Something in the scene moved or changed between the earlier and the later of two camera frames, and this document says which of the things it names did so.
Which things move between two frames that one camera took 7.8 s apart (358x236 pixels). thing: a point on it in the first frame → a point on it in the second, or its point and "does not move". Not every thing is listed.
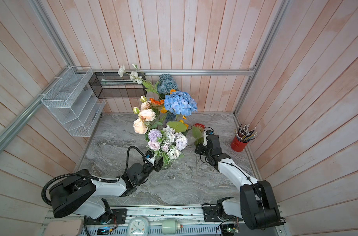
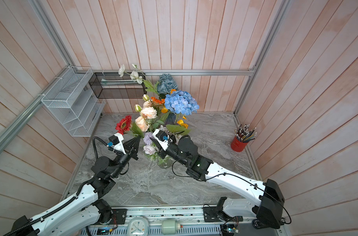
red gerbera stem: x=197 y=130 → x=124 y=125
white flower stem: x=139 y=77 does not move
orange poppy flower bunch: x=164 y=110 does not move
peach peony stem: x=145 y=112 does not move
